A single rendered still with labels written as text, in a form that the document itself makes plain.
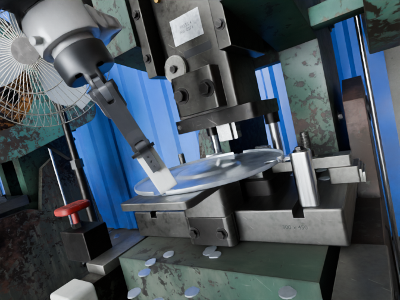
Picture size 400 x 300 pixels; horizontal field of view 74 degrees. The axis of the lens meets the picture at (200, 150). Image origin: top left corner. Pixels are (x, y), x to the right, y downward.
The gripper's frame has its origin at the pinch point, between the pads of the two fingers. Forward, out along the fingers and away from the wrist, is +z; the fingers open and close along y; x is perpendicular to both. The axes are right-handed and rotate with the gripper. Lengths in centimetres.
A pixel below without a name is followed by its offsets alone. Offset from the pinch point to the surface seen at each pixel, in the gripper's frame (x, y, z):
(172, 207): -1.0, 5.7, 4.6
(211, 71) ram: 18.3, -6.8, -8.8
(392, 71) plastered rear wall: 126, -68, 34
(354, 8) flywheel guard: 50, -4, -5
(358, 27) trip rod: 66, -19, 1
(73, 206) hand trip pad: -19.7, -23.6, -0.3
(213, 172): 7.8, -3.2, 6.3
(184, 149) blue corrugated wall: 28, -167, 21
